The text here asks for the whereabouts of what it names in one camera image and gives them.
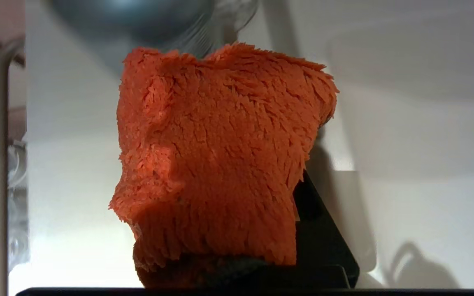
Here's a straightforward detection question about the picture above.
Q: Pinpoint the red microfibre cleaning cloth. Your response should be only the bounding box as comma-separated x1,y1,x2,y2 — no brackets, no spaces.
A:
108,41,340,289

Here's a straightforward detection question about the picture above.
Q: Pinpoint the wrapped pack of water bottles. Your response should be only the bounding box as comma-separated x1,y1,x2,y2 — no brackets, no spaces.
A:
0,140,30,284

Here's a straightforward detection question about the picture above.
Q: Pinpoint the dark green pump bottle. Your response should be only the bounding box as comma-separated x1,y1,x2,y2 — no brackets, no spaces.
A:
49,0,217,46

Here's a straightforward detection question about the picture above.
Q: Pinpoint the white plastic cup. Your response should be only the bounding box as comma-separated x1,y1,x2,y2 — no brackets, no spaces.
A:
0,142,28,187

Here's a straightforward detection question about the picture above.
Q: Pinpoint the clear bottle white label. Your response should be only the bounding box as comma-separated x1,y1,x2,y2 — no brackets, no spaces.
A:
204,0,259,46

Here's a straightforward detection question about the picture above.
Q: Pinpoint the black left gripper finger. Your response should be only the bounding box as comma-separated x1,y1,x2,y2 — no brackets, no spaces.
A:
294,170,360,289

